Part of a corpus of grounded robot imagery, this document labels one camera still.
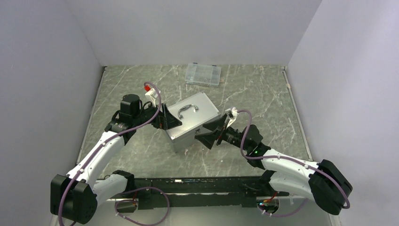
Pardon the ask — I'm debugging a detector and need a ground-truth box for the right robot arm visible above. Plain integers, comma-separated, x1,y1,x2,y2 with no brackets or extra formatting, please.
195,113,353,215

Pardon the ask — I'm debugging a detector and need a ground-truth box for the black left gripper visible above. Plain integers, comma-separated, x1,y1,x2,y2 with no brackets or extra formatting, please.
133,102,182,130

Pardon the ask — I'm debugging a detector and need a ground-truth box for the clear plastic pill organizer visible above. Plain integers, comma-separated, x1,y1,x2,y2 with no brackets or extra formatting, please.
184,63,221,87

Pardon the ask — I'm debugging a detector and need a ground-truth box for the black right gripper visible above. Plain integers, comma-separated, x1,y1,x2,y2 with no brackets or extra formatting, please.
195,113,250,152

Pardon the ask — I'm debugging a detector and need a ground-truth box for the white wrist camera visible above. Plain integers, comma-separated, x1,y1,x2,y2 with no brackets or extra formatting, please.
144,82,161,106
225,107,239,128

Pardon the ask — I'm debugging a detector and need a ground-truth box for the grey metal medicine case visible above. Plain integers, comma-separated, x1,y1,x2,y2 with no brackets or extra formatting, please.
166,92,220,153

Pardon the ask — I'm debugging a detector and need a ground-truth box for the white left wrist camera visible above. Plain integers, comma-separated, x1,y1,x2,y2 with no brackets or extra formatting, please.
144,82,161,106

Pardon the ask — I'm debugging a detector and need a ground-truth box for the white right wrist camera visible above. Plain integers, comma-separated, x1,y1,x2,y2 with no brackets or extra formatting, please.
225,107,239,128

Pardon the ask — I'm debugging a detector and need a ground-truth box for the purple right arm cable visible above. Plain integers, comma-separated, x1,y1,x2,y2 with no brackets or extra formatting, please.
232,109,351,218

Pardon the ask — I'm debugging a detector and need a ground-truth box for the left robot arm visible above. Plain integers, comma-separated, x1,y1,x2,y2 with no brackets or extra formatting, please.
50,94,182,225

